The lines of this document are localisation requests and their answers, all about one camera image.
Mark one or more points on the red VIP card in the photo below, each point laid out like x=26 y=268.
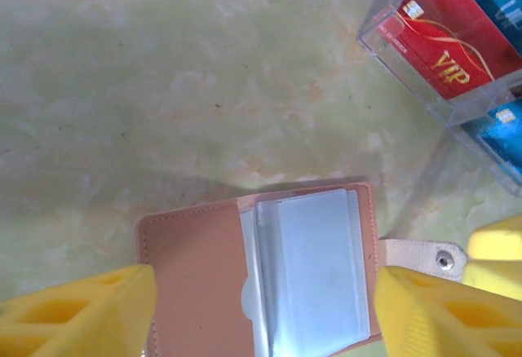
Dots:
x=440 y=39

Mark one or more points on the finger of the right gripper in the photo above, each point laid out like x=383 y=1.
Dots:
x=497 y=275
x=497 y=239

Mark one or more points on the clear acrylic card stand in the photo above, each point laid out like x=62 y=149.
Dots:
x=469 y=116

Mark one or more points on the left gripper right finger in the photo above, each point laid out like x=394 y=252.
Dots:
x=440 y=320

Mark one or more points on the blue VIP card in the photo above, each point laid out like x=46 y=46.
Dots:
x=505 y=141
x=501 y=2

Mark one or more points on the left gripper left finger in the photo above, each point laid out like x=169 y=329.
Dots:
x=81 y=316

